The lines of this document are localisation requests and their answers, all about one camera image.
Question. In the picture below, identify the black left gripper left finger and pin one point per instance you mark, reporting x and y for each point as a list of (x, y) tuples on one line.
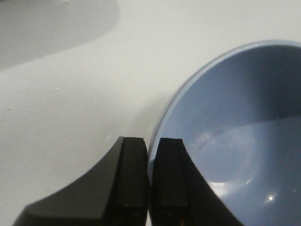
[(114, 192)]

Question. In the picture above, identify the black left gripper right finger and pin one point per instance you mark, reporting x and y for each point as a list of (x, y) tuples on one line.
[(180, 196)]

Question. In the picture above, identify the blue bowl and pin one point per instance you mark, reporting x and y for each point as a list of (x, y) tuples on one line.
[(239, 118)]

